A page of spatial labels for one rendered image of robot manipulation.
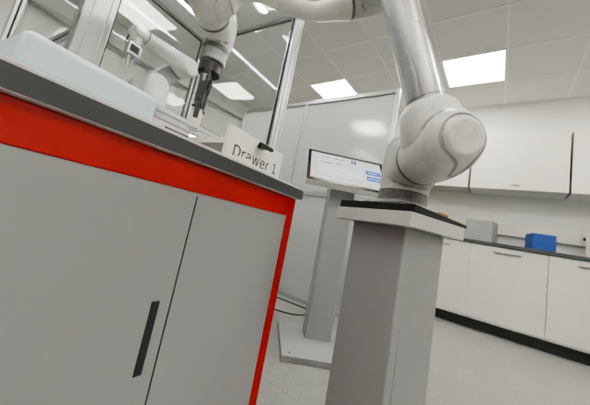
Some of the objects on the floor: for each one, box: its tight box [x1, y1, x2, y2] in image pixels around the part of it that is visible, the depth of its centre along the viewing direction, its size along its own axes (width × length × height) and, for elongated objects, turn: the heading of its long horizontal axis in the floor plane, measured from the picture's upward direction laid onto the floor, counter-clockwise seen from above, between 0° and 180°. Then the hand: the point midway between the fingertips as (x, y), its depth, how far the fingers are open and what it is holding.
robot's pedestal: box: [325, 206, 464, 405], centre depth 85 cm, size 30×30×76 cm
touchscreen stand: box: [277, 188, 355, 370], centre depth 172 cm, size 50×45×102 cm
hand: (195, 119), depth 91 cm, fingers closed
